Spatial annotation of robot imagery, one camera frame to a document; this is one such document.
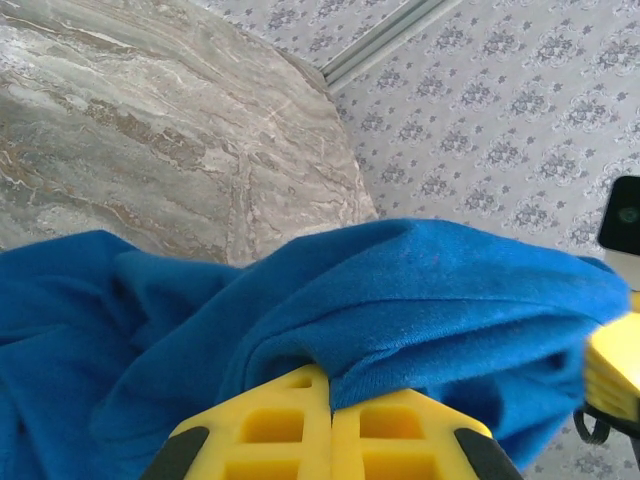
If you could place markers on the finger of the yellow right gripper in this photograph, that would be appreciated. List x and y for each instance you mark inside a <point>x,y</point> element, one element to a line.
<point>617,360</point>

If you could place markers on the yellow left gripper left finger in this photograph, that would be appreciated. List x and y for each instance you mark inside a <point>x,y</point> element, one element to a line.
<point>220,430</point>

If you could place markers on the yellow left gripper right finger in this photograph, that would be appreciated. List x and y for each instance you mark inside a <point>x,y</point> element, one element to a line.
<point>440,440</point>

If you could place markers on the blue t-shirt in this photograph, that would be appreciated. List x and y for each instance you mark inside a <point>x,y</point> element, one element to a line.
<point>350,300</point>

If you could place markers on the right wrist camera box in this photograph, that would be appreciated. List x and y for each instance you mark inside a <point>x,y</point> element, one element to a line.
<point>625,220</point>

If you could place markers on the aluminium frame post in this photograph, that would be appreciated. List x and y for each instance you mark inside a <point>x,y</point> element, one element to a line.
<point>380,42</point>

